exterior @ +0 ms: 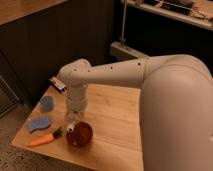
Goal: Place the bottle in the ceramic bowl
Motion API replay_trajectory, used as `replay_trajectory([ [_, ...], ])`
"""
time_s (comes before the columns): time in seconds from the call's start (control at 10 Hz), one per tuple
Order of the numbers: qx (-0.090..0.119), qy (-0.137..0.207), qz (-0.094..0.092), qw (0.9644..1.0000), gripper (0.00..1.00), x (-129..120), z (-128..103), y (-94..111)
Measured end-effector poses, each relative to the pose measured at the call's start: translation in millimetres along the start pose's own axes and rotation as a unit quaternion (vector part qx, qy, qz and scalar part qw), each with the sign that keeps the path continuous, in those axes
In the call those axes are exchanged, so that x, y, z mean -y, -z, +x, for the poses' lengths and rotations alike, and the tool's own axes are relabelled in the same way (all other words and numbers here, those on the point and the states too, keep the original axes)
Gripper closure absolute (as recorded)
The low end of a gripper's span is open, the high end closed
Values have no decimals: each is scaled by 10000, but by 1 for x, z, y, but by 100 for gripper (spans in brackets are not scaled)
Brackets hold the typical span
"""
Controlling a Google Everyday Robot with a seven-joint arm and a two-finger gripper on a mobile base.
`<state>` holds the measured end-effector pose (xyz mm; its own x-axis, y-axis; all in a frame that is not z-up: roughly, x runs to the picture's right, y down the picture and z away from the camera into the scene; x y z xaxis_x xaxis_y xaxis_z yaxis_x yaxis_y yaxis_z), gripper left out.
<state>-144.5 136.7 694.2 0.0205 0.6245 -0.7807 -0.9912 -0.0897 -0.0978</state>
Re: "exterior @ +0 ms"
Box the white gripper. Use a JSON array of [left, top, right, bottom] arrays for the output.
[[65, 110, 81, 128]]

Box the red-brown ceramic bowl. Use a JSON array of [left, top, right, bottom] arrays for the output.
[[66, 121, 93, 147]]

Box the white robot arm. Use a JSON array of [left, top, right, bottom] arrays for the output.
[[59, 54, 213, 171]]

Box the metal shelf frame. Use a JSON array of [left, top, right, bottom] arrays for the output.
[[110, 0, 213, 62]]

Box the clear bottle with white cap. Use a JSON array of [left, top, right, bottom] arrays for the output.
[[66, 124, 75, 133]]

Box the small red white box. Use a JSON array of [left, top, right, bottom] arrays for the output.
[[50, 77, 66, 91]]

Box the orange toy carrot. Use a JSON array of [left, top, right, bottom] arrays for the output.
[[27, 133, 61, 147]]

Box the blue wavy sponge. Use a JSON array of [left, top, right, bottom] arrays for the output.
[[28, 116, 51, 133]]

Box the wooden counter top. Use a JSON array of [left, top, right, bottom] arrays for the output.
[[0, 0, 66, 25]]

